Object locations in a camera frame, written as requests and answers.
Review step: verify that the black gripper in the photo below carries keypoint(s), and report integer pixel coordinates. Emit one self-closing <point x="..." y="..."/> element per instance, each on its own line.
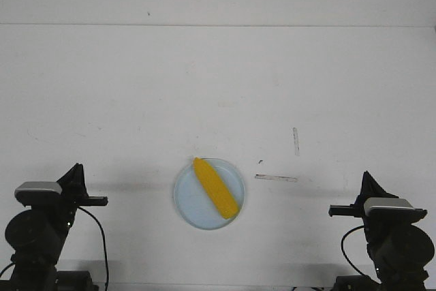
<point x="74" y="193"/>
<point x="370" y="188"/>

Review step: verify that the light blue round plate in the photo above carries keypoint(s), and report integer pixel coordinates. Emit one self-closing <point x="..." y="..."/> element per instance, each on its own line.
<point x="194" y="205"/>

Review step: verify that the yellow corn cob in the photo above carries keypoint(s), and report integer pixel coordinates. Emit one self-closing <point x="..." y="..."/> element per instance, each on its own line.
<point x="215" y="188"/>

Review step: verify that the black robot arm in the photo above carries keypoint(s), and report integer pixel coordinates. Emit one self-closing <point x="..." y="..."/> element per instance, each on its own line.
<point x="38" y="234"/>
<point x="398" y="248"/>

